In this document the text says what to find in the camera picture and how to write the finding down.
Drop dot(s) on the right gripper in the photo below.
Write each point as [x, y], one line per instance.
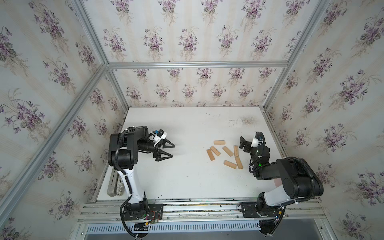
[248, 146]

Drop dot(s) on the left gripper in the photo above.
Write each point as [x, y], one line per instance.
[156, 148]

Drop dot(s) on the wooden block top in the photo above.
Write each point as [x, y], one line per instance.
[220, 142]

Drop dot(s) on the wooden block engraved text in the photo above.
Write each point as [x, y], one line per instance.
[215, 150]

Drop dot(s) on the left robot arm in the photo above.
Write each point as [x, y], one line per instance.
[124, 149]

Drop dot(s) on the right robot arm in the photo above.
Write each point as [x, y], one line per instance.
[299, 183]

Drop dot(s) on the grey objects beside table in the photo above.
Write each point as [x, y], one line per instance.
[115, 185]

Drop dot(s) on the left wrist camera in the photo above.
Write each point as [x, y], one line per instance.
[159, 135]

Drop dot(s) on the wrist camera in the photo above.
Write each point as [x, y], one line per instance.
[258, 140]
[159, 135]

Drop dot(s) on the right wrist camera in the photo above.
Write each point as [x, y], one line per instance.
[258, 140]

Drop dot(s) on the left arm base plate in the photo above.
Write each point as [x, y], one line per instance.
[150, 213]

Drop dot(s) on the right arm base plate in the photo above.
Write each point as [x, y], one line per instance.
[259, 210]

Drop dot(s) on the aluminium front rail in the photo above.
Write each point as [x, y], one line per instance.
[193, 210]

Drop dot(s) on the aluminium cage frame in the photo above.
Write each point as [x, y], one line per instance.
[22, 183]

